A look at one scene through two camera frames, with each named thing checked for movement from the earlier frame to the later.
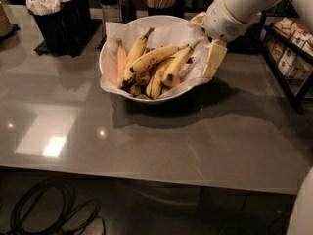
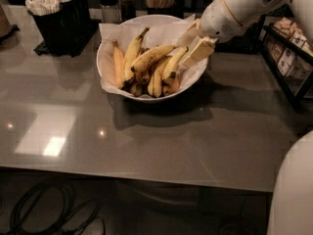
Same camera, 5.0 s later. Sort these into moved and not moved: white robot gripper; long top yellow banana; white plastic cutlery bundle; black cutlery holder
Moved: white robot gripper
Not moved: black cutlery holder; long top yellow banana; white plastic cutlery bundle
